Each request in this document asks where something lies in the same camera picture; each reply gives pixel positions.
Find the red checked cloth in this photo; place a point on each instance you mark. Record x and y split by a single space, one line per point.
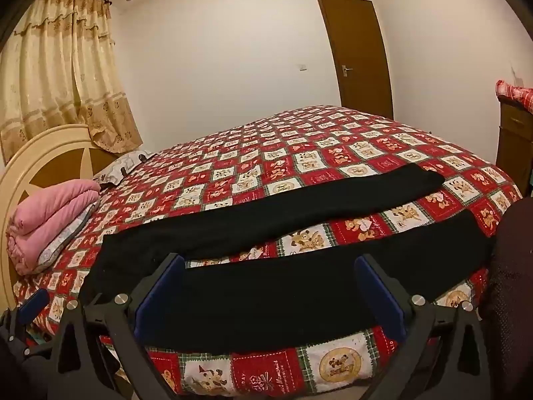
516 93

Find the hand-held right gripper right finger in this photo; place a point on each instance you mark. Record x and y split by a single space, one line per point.
381 296

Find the person's dark maroon clothing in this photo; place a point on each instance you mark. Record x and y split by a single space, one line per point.
512 300

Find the black pants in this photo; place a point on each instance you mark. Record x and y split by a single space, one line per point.
266 300

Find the red printed bedspread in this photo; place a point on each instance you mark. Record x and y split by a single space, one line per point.
250 162

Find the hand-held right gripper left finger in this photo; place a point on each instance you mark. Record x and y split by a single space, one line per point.
160 296

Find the white patterned pillow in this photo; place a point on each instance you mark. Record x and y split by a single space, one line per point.
120 166

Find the cream wooden headboard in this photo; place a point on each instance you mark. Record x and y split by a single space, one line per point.
46 154

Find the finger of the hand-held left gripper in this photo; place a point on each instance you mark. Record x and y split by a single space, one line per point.
34 305

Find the beige floral curtain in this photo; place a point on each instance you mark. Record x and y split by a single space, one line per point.
54 71

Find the brown wooden door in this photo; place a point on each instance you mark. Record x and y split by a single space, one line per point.
358 58

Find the pink folded blanket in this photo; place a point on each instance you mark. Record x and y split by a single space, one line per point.
46 221

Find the brown wooden dresser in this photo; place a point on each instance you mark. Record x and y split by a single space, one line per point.
514 141

